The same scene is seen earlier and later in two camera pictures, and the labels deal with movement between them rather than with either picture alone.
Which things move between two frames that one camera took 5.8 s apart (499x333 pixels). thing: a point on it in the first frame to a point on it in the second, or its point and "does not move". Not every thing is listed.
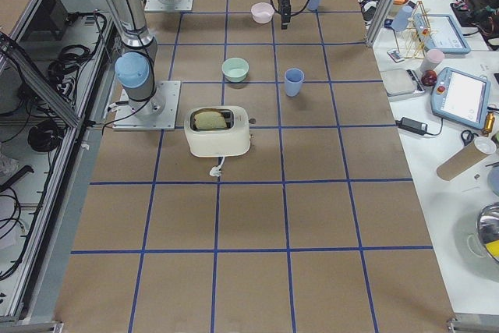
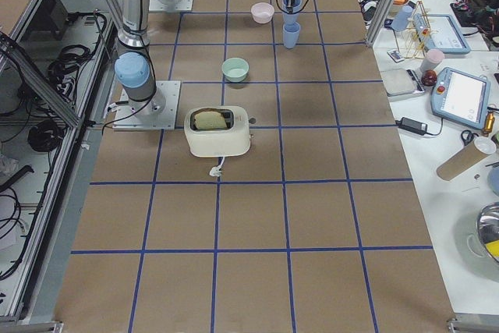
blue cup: (293, 79) to (291, 19)
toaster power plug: (216, 171) does not move
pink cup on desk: (433, 59) does not move
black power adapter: (418, 127) does not move
